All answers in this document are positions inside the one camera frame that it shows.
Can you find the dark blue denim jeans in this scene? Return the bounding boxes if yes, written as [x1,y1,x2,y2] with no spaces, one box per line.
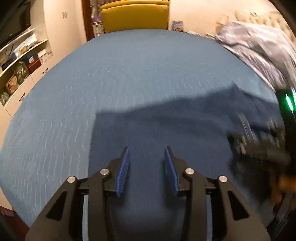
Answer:
[88,85,281,240]

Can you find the blue quilted bed mattress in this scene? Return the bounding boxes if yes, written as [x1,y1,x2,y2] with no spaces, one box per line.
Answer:
[1,30,278,226]

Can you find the grey star pattern duvet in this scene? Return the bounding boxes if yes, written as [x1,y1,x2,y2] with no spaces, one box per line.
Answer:
[215,21,295,90]

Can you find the cream tufted headboard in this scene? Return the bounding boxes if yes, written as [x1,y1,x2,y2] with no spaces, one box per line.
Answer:
[234,11,295,39]

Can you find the small picture box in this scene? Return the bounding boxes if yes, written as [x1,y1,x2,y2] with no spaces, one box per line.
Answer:
[171,21,184,32]

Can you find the white wardrobe shelf unit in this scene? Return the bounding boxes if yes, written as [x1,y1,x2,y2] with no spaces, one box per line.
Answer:
[0,0,90,144]

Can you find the yellow leather armchair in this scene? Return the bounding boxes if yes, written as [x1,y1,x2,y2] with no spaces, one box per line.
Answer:
[100,0,170,34]

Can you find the black flat television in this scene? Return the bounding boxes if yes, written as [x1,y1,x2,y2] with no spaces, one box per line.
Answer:
[0,0,31,47]

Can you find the brown wooden door frame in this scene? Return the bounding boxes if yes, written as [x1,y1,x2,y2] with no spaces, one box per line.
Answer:
[81,0,172,42]

